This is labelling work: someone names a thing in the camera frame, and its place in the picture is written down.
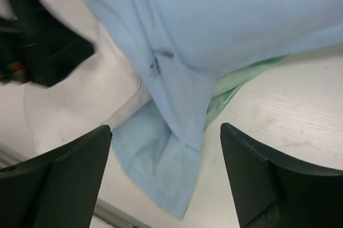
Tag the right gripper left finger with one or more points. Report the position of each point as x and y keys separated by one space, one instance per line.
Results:
x=58 y=188

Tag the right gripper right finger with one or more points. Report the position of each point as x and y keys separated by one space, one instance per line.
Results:
x=273 y=189

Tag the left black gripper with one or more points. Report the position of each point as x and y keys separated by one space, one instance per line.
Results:
x=36 y=47

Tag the white pillow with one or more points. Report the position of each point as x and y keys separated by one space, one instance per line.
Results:
x=105 y=89

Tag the light blue pillowcase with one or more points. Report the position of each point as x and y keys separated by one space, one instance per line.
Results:
x=180 y=48

